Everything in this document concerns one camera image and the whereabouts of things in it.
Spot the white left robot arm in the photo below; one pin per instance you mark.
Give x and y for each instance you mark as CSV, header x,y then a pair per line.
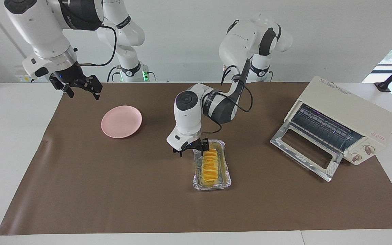
x,y
187,119

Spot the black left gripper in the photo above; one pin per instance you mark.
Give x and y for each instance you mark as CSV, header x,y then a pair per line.
x,y
192,145

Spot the pink round plate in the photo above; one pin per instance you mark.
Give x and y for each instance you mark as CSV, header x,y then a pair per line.
x,y
121,121

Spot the aluminium foil baking tray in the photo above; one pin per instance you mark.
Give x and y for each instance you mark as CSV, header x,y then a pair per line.
x,y
225,173

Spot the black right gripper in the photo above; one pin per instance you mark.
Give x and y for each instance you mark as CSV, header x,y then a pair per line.
x,y
71,76

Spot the cream toaster oven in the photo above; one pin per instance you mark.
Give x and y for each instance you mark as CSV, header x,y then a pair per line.
x,y
352,105

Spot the brown table mat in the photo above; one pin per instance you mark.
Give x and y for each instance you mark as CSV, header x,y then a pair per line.
x,y
114,204

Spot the glass oven door metal frame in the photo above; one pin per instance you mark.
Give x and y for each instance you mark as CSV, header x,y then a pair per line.
x,y
305,149

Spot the white wall power socket box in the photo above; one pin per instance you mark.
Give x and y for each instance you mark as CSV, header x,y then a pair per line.
x,y
22,79

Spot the yellow ridged bread loaf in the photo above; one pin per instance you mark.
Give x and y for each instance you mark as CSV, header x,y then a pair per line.
x,y
210,168

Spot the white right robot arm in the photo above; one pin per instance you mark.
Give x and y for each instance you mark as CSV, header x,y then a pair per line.
x,y
36,23

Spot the beige oven knob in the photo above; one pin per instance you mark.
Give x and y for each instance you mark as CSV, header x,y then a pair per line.
x,y
368,149
356,157

